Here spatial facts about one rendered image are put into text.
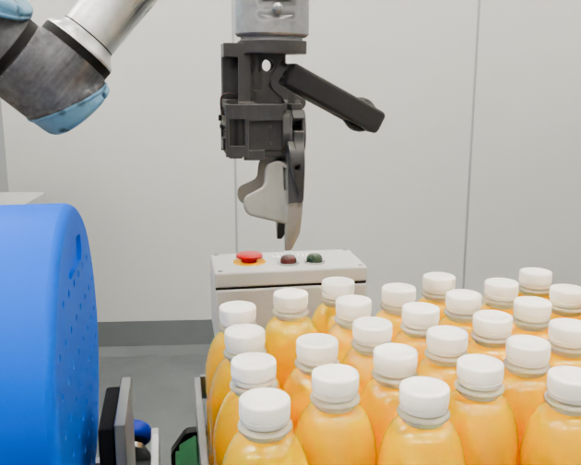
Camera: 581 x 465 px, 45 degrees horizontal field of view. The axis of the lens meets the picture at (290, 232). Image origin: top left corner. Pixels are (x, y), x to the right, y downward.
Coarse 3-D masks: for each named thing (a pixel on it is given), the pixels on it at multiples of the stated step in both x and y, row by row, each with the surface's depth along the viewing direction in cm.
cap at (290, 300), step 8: (288, 288) 80; (296, 288) 80; (280, 296) 77; (288, 296) 77; (296, 296) 77; (304, 296) 77; (280, 304) 77; (288, 304) 76; (296, 304) 76; (304, 304) 77; (288, 312) 77; (296, 312) 77
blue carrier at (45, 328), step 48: (0, 240) 53; (48, 240) 54; (0, 288) 50; (48, 288) 51; (0, 336) 49; (48, 336) 49; (96, 336) 74; (0, 384) 48; (48, 384) 49; (96, 384) 73; (0, 432) 48; (48, 432) 49; (96, 432) 71
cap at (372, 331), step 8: (360, 320) 69; (368, 320) 69; (376, 320) 69; (384, 320) 69; (352, 328) 69; (360, 328) 67; (368, 328) 67; (376, 328) 67; (384, 328) 67; (360, 336) 67; (368, 336) 67; (376, 336) 67; (384, 336) 67; (368, 344) 67; (376, 344) 67
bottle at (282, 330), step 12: (276, 312) 78; (276, 324) 77; (288, 324) 77; (300, 324) 77; (312, 324) 78; (276, 336) 77; (288, 336) 76; (276, 348) 76; (288, 348) 76; (276, 360) 76; (288, 360) 76; (288, 372) 76
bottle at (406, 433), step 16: (400, 416) 54; (448, 416) 54; (400, 432) 54; (416, 432) 53; (432, 432) 53; (448, 432) 54; (384, 448) 55; (400, 448) 53; (416, 448) 53; (432, 448) 53; (448, 448) 53; (384, 464) 55; (400, 464) 53; (416, 464) 53; (432, 464) 52; (448, 464) 53; (464, 464) 54
